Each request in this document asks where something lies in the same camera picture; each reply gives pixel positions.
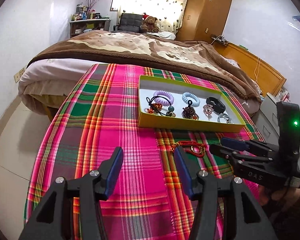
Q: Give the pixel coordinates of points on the red gold cord ornament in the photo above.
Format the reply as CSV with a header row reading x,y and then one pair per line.
x,y
191,147

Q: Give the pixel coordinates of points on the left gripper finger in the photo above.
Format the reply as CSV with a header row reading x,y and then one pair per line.
x,y
235,156
254,147

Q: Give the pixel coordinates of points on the grey bedside cabinet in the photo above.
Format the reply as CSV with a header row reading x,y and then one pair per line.
x,y
266,120

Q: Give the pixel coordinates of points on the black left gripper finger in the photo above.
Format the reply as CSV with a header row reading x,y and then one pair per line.
x,y
243,216
76,200

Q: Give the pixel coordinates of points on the brown fleece blanket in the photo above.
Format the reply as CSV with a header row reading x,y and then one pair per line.
x,y
194,58

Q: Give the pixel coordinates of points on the wooden headboard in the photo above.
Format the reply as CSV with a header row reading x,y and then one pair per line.
x,y
268,78

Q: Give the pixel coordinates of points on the teddy bear with santa hat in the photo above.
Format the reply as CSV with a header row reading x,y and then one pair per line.
x,y
149,24

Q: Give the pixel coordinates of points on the yellow-green shallow box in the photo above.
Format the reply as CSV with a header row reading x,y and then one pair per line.
x,y
171,104

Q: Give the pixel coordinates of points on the cluttered desk shelf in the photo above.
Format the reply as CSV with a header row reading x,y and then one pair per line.
x,y
82,26

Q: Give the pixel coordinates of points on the bed with white sheet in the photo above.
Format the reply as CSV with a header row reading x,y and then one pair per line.
x,y
48,82

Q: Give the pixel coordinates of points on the person's right hand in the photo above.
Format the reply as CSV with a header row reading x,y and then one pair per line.
x,y
289,196

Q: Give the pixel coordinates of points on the wooden wardrobe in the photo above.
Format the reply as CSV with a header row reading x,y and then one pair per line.
x,y
203,19

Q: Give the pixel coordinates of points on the black wristband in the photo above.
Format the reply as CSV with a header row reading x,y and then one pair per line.
x,y
217,106

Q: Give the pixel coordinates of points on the white pillow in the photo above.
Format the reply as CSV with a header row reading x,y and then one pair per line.
x,y
164,34

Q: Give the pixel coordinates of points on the black office chair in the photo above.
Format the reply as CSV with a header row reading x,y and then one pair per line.
x,y
129,23

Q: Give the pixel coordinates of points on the grey ring bangle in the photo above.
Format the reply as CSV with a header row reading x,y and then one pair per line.
x,y
225,117

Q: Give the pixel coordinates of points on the dotted window curtain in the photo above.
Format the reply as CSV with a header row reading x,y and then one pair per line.
x,y
168,12

